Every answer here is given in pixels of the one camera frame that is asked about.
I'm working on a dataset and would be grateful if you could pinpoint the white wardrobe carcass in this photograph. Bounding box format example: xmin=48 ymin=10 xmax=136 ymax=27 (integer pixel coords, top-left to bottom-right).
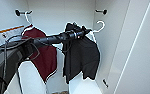
xmin=0 ymin=0 xmax=132 ymax=94

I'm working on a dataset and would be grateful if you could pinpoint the maroon and white jacket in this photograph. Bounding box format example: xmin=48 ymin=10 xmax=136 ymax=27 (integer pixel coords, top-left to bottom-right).
xmin=4 ymin=27 xmax=59 ymax=94

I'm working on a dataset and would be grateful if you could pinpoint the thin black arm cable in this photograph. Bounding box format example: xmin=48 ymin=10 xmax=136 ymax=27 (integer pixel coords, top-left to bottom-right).
xmin=0 ymin=34 xmax=42 ymax=94

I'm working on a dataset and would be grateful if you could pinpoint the white wardrobe shelf block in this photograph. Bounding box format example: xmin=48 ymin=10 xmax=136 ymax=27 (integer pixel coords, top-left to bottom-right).
xmin=68 ymin=71 xmax=104 ymax=94

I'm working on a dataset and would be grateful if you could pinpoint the orange striped white label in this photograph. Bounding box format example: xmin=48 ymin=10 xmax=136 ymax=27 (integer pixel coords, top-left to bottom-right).
xmin=0 ymin=24 xmax=26 ymax=39

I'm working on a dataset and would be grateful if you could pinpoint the black wall hook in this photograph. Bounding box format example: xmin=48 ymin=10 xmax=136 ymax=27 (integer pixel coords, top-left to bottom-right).
xmin=94 ymin=8 xmax=109 ymax=16
xmin=14 ymin=9 xmax=34 ymax=17

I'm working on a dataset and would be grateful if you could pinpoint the black garment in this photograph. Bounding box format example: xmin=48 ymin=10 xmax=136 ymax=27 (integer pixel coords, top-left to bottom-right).
xmin=61 ymin=22 xmax=101 ymax=84

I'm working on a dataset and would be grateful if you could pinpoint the white clothes hanger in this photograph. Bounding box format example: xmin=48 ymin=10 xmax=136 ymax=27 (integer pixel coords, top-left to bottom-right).
xmin=87 ymin=20 xmax=106 ymax=44
xmin=21 ymin=12 xmax=37 ymax=36

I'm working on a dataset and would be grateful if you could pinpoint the small black door latch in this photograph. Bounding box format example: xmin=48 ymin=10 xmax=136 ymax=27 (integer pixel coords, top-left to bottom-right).
xmin=102 ymin=78 xmax=110 ymax=89

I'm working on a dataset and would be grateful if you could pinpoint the white wardrobe door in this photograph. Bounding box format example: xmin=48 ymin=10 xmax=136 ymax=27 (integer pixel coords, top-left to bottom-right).
xmin=105 ymin=0 xmax=150 ymax=94

